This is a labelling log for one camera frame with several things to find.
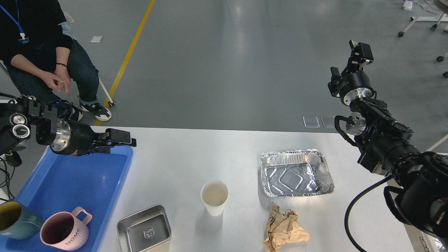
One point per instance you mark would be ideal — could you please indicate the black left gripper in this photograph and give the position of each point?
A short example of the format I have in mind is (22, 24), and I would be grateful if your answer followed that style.
(76, 139)

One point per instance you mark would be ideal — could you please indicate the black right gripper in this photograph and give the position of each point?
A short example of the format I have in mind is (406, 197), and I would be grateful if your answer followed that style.
(355, 84)

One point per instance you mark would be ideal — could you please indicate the small stainless steel tray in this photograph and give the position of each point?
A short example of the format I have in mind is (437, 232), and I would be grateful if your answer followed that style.
(144, 230)

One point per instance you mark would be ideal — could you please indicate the pink ribbed mug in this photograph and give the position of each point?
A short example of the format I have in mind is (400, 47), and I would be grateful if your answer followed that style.
(66, 230)

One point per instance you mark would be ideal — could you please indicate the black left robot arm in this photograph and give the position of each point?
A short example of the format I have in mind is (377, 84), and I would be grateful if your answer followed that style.
(17, 117)

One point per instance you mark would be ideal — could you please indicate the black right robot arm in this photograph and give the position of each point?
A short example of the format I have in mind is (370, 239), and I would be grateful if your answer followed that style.
(383, 143)

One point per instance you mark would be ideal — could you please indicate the clear floor plate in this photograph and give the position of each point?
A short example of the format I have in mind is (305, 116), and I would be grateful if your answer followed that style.
(311, 121)
(328, 121)

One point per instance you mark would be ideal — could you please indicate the blue plastic tray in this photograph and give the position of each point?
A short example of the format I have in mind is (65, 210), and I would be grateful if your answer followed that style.
(61, 183)

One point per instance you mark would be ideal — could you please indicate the aluminium foil tray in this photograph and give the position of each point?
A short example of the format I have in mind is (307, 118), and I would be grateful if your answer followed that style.
(295, 173)

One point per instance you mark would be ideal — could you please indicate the person in dark clothes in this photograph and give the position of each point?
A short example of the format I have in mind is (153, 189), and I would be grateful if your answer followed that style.
(45, 61)

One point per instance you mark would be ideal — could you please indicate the white paper cup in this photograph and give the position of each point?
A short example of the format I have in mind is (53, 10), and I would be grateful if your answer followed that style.
(214, 195)

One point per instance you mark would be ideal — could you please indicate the teal ceramic mug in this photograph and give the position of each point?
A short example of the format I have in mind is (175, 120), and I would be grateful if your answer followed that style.
(18, 221)

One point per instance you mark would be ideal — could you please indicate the grey office chair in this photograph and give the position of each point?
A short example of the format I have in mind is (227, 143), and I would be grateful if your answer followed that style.
(70, 20)

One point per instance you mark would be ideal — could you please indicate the crumpled brown paper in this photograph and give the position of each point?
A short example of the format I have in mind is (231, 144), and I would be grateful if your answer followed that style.
(283, 228)

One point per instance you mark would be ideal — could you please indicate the white plastic bin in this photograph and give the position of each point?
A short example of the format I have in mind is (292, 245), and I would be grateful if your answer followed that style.
(427, 241)

